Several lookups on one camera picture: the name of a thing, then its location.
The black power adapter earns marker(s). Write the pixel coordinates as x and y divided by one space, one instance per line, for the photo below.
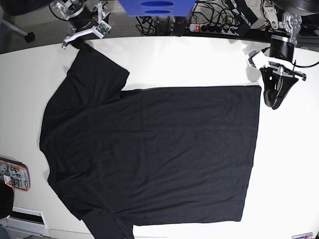
179 25

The black chair seat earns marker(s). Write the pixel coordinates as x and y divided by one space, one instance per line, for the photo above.
6 200

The black T-shirt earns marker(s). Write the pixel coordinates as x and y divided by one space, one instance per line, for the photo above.
174 155

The blue plastic bin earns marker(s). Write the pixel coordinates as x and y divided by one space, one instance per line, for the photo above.
157 7

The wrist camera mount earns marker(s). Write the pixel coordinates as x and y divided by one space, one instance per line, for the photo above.
98 26
256 60

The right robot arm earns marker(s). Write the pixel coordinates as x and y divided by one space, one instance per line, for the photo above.
75 12

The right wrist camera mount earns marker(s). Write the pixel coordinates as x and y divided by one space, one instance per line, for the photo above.
98 26

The office chair base leg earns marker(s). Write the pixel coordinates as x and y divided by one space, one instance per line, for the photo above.
28 37

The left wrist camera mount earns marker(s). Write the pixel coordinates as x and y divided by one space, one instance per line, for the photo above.
256 60

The orange clear electronics case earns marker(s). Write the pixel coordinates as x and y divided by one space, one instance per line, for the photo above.
14 174

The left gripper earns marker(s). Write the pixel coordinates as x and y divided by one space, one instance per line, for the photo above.
275 92

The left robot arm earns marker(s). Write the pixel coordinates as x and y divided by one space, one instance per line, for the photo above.
285 19

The white power strip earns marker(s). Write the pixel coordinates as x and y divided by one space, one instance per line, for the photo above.
214 28

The white flat box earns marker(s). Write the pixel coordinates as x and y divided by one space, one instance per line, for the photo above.
26 221

